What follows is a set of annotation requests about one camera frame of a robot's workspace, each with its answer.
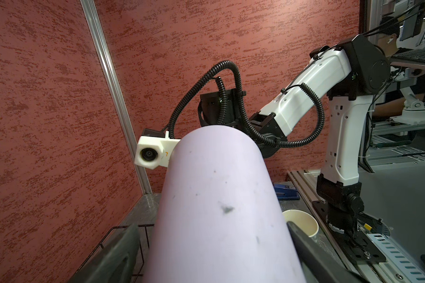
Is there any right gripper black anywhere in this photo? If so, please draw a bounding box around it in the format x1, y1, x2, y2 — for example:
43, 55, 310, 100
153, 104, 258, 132
197, 88, 243, 127

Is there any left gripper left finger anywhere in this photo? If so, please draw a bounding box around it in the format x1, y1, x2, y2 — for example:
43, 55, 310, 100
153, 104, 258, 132
69, 224, 140, 283

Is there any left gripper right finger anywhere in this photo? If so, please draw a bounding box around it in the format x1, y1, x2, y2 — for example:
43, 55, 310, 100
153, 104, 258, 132
287, 221, 367, 283

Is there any white ceramic mug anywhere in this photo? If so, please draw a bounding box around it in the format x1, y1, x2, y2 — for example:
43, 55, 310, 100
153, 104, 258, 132
282, 209, 319, 239

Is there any lavender plastic cup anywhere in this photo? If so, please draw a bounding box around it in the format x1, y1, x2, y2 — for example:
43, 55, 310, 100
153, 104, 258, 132
144, 126, 305, 283

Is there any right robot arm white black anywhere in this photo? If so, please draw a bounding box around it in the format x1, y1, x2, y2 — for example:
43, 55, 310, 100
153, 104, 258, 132
198, 35, 390, 246

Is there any blue stapler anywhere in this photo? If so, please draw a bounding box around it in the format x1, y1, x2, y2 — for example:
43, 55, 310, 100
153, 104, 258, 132
273, 183, 301, 200

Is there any black wire dish rack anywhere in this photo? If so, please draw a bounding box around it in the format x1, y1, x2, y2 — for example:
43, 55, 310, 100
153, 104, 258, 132
69, 224, 154, 283

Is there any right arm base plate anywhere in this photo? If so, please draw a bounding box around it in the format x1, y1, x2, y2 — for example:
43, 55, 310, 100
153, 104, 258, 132
312, 200, 387, 265

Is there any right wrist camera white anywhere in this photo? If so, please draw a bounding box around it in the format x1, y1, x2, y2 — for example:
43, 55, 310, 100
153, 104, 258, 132
134, 129, 180, 170

